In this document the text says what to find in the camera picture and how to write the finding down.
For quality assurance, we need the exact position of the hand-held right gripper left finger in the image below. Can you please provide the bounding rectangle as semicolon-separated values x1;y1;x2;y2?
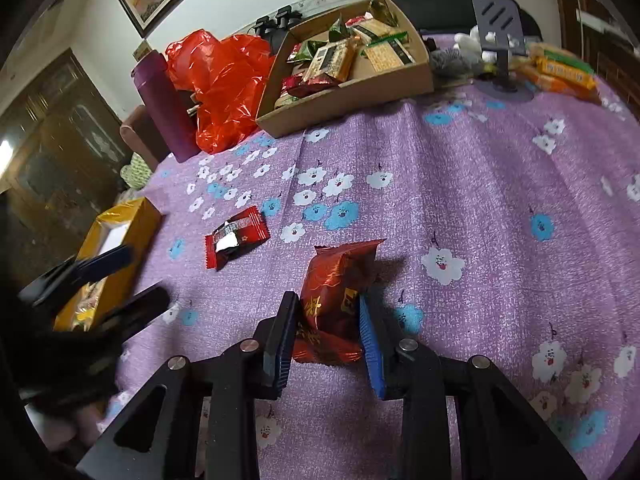
75;290;301;480

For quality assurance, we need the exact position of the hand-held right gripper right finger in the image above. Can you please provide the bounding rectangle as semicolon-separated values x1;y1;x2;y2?
357;287;588;480

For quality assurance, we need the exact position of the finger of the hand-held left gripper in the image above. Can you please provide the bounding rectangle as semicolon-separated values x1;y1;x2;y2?
17;245;135;306
75;282;172;346

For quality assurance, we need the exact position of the yellow cardboard box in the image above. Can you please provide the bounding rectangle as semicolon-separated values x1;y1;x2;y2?
52;196;163;333

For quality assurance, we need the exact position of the red-brown snack packet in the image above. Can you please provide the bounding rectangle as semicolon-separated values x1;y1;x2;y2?
291;239;387;368

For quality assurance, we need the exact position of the green patterned cushion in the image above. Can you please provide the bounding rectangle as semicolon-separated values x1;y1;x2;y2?
120;152;153;191

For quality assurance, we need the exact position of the small dark red snack packet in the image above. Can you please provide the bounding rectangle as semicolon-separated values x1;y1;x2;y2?
204;206;271;272

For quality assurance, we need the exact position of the pink chair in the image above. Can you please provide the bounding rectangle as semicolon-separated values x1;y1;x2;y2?
119;107;171;171

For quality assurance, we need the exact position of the dark wooden cabinet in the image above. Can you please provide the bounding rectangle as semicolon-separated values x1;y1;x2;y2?
0;47;146;286

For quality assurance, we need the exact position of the purple thermos bottle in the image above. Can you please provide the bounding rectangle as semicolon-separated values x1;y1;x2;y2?
132;51;201;163

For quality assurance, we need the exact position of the red plastic bag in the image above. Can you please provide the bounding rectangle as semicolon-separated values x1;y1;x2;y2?
165;30;276;155

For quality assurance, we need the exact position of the brown cardboard box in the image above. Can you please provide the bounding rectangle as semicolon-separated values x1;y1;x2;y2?
255;0;435;138

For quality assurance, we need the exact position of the pile of assorted snack packets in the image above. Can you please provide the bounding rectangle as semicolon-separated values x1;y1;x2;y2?
274;0;418;111

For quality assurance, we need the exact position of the black plastic object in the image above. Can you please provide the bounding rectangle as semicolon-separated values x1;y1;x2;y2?
252;5;303;41

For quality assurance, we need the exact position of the dark grey crumpled bag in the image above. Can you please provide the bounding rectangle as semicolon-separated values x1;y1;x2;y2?
427;47;483;81

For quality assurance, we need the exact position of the orange biscuit packet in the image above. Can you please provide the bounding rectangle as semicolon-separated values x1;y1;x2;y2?
517;67;601;106
535;57;598;92

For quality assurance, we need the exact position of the small white object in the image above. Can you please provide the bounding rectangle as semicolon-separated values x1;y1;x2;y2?
454;30;496;58

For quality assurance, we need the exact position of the green and white biscuit packet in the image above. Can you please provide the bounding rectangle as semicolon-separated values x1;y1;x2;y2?
530;42;596;73

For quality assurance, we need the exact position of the grey phone stand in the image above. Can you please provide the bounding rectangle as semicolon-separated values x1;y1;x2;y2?
472;0;535;102

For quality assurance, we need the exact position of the brown wooden sideboard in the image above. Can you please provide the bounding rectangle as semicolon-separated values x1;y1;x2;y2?
575;5;640;126

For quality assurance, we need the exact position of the white shelf box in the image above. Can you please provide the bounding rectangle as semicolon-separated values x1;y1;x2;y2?
575;7;621;26

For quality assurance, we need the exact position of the wooden door frame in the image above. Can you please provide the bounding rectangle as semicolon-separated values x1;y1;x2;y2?
547;0;583;53

